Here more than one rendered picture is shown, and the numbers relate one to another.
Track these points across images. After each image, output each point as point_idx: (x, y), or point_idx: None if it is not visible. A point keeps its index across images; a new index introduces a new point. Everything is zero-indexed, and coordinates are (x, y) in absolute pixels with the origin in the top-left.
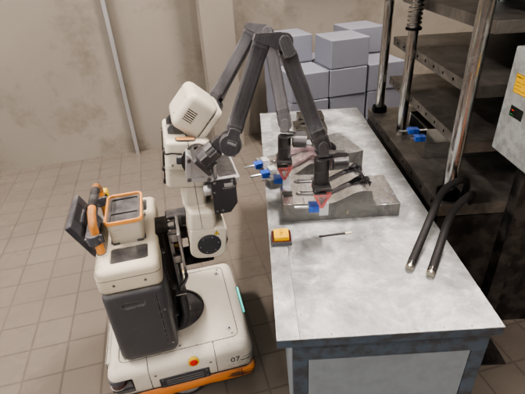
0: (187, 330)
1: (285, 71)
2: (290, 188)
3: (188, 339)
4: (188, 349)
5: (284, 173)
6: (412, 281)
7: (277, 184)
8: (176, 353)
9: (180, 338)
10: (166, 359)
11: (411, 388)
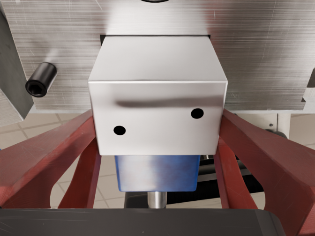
0: (246, 119)
1: None
2: (266, 43)
3: (264, 116)
4: (282, 114)
5: (144, 135)
6: None
7: (21, 65)
8: (282, 126)
9: (258, 126)
10: (286, 135)
11: None
